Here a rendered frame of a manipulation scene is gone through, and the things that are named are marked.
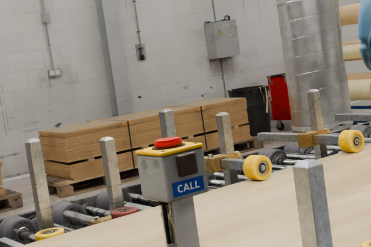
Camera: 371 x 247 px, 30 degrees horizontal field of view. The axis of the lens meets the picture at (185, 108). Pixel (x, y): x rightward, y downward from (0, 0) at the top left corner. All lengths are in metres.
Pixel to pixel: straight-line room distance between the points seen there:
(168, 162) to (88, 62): 7.93
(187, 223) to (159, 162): 0.10
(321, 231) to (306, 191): 0.07
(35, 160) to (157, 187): 1.12
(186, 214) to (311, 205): 0.25
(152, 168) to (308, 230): 0.32
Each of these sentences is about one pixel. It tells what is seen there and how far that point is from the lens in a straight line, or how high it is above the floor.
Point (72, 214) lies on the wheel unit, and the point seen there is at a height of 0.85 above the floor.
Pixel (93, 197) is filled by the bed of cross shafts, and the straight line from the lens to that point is 2.73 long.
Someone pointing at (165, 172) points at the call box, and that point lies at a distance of 0.93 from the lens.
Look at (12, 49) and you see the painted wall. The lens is 8.50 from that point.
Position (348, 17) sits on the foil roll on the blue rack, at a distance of 8.86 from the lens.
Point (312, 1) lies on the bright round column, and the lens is 5.40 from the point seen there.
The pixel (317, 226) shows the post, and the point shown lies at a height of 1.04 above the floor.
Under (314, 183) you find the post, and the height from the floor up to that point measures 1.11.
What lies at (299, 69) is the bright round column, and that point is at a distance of 5.43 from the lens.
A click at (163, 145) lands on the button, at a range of 0.95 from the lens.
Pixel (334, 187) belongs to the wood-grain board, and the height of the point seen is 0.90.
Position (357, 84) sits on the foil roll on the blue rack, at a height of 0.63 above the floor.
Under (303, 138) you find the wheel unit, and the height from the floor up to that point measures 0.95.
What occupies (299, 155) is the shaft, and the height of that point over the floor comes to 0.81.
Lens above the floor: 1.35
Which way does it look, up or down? 5 degrees down
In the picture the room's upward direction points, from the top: 8 degrees counter-clockwise
